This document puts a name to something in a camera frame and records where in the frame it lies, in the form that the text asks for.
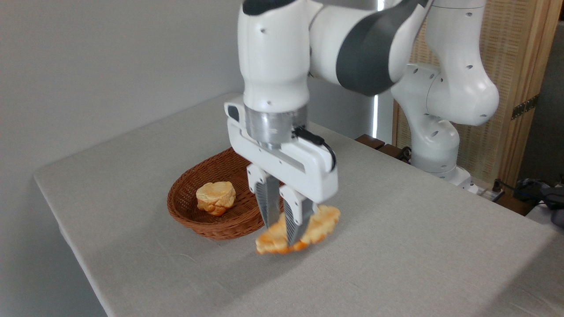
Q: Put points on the long braided bread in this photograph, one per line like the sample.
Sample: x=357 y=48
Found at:
x=320 y=222

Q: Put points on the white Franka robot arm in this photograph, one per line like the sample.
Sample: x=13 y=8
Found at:
x=273 y=53

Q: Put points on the wooden rattan screen panel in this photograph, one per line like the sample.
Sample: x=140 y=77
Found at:
x=515 y=44

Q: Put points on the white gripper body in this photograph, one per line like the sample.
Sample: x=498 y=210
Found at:
x=308 y=167

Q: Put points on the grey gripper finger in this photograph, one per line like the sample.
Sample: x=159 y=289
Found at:
x=269 y=202
x=294 y=220

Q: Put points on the small round bread roll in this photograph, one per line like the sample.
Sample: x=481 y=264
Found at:
x=215 y=198

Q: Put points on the grey tablecloth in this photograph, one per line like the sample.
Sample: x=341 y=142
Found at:
x=418 y=255

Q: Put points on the brass hinge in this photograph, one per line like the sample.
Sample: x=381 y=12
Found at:
x=524 y=107

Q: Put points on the white power strip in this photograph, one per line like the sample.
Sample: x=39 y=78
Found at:
x=484 y=193

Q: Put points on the brown wicker basket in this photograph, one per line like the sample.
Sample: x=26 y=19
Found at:
x=189 y=211

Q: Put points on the dark wooden block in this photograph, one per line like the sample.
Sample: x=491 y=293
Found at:
x=369 y=141
x=392 y=151

